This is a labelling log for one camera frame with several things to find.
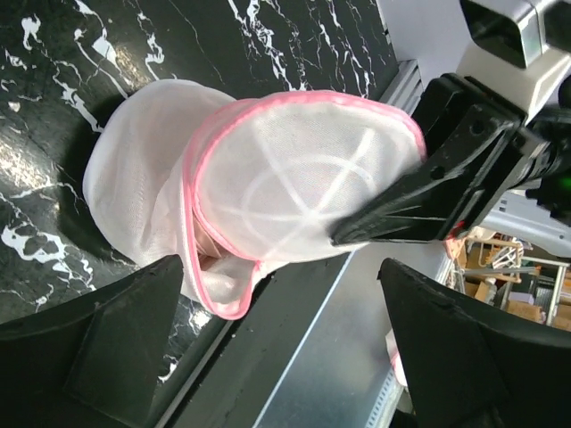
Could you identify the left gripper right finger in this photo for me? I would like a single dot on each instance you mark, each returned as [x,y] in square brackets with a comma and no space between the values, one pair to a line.
[468,364]

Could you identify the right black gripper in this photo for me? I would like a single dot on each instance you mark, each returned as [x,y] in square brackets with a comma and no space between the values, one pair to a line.
[478,146]

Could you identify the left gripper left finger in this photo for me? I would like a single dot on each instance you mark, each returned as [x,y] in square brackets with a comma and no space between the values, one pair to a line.
[92,361]

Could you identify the white mesh laundry bag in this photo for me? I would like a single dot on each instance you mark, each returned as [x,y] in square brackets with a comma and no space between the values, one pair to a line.
[268,178]

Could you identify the pink lace bra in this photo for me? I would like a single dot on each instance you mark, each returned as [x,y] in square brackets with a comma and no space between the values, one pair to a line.
[212,256]

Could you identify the black marble mat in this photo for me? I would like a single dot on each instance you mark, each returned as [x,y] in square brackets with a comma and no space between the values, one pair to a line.
[66,66]

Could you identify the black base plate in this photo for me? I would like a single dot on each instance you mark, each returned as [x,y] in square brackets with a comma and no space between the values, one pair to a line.
[310,353]

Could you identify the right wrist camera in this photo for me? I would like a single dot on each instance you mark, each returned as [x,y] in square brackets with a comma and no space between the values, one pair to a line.
[519,49]

